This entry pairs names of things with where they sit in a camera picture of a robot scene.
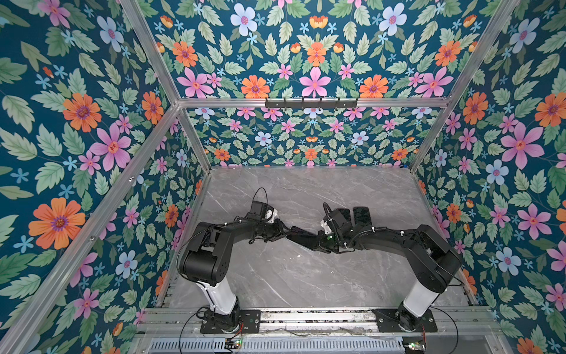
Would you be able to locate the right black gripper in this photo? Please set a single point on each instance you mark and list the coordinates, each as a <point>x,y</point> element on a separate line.
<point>321,235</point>

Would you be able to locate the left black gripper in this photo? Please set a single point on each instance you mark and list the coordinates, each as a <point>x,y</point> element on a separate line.
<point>279,231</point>

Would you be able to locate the silver-edged black phone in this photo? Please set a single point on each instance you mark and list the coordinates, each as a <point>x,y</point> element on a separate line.
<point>362,219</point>

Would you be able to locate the purple-edged phone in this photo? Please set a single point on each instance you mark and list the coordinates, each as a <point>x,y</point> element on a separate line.
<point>307,239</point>

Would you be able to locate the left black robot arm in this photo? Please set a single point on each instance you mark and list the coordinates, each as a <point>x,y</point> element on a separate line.
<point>206,258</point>

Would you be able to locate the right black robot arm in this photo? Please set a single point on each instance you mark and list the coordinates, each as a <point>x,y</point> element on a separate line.
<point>433,261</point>

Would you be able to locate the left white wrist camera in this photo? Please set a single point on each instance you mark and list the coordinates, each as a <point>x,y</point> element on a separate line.
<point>271,215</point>

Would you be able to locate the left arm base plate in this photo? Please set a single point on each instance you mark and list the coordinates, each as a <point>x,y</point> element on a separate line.
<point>241,321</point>

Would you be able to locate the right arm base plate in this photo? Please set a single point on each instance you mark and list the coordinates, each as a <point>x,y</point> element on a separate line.
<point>391,320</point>

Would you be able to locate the black hook rail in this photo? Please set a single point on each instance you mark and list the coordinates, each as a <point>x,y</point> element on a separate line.
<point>316,103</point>

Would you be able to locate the white ventilated cable duct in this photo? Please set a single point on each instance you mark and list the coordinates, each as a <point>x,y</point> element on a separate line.
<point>277,345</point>

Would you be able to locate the aluminium frame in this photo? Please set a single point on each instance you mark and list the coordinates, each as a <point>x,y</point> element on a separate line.
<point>113,112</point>

